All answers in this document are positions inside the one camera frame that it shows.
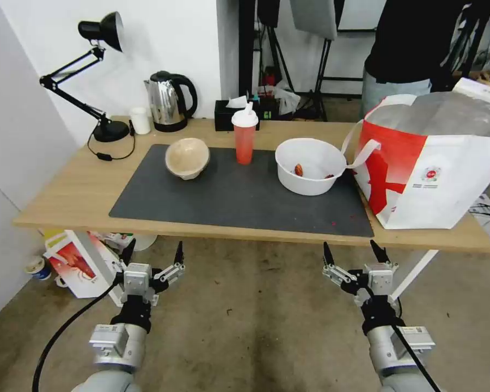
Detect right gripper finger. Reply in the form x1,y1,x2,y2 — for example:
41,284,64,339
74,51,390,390
370,240,399,274
321,241,358,287

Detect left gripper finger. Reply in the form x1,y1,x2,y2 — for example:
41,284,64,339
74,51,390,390
153,240,187,286
113,238,137,276

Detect red and white takeout bag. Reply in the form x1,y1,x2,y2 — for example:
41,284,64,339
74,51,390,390
341,93,490,231

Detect white plastic bag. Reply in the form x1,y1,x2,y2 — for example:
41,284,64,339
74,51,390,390
272,79,302,117

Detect white disposable bowl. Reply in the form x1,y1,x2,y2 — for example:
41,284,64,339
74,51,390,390
132,233,159,252

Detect white table leg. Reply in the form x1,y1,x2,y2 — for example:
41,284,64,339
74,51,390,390
389,249,439,304

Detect white and red carton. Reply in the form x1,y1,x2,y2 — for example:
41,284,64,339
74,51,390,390
42,229,128,308

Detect dark grey table mat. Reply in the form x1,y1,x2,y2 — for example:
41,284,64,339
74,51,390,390
108,143,376,238

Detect white yoghurt tub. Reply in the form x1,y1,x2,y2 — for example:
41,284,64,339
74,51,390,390
24,255,53,281

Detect large white plastic bowl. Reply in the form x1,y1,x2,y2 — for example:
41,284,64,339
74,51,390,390
274,138,348,197

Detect beige paper bowl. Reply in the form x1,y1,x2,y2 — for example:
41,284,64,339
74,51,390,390
164,138,211,182

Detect black desk lamp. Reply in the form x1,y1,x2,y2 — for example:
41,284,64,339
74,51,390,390
39,11,131,143

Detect small white cup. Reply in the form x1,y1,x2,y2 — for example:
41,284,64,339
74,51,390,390
129,107,152,136

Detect red cup with white lid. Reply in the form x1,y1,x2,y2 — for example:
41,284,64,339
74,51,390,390
231,102,258,166

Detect steel electric kettle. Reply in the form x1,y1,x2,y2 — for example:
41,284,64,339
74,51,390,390
143,71,199,133

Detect black tissue box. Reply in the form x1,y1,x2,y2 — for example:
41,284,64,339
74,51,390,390
214,99,261,133

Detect black device with green display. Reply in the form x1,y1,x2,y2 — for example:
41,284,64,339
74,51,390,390
248,94,280,120

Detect white cardboard box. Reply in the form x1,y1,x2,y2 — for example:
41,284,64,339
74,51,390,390
449,76,490,112

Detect person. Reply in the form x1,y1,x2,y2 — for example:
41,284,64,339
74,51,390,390
359,0,490,121

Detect black tripod stand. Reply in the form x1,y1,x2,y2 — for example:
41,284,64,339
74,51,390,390
251,0,332,123

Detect grey reflector panel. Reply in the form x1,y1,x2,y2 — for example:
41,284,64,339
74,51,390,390
289,0,339,41

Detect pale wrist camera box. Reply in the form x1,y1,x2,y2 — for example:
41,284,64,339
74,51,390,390
124,263,152,296
365,263,395,293

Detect black lamp power cable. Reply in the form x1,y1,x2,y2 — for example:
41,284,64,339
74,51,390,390
87,121,137,162

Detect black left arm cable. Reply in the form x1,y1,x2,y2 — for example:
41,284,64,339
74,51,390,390
32,277,126,392

